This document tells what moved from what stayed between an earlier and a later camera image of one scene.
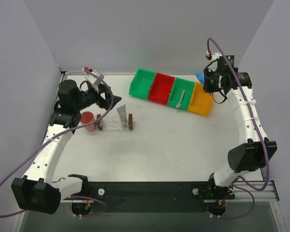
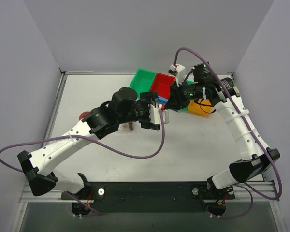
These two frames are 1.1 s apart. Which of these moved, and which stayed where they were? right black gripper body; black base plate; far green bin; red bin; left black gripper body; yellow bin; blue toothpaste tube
Moved: right black gripper body; left black gripper body; blue toothpaste tube
Stayed: yellow bin; red bin; black base plate; far green bin
